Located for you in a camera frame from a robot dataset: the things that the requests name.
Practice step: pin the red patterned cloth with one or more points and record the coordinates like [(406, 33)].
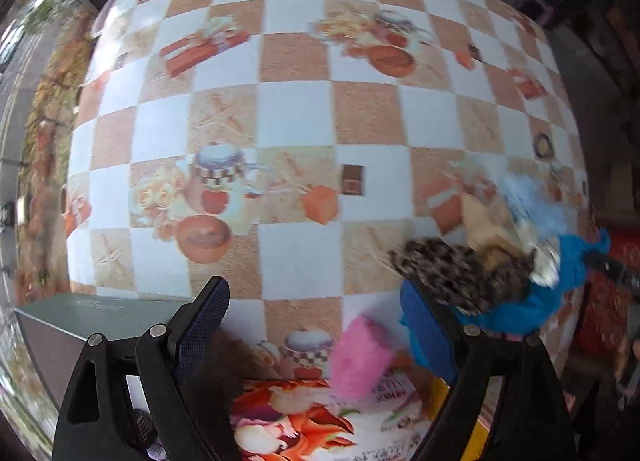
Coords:
[(605, 321)]

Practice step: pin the blue shoe cover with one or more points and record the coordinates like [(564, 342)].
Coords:
[(515, 316)]

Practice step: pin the pink sponge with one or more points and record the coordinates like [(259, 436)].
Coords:
[(360, 361)]

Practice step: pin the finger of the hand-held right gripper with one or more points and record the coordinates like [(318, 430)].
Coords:
[(615, 268)]

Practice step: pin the leopard print scrunchie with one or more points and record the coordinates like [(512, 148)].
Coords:
[(450, 271)]

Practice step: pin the flat flower printed box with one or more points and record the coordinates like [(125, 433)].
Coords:
[(300, 421)]

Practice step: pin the purple white knit sock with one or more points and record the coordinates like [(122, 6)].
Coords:
[(545, 256)]

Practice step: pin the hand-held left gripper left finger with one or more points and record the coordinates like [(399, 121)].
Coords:
[(205, 323)]

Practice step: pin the grey cardboard box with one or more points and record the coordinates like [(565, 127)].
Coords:
[(60, 326)]

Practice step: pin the checkered printed tablecloth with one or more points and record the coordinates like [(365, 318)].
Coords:
[(300, 111)]

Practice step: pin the light blue fluffy cloth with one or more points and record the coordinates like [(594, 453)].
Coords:
[(535, 211)]

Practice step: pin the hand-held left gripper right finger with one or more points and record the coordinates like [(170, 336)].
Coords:
[(425, 326)]

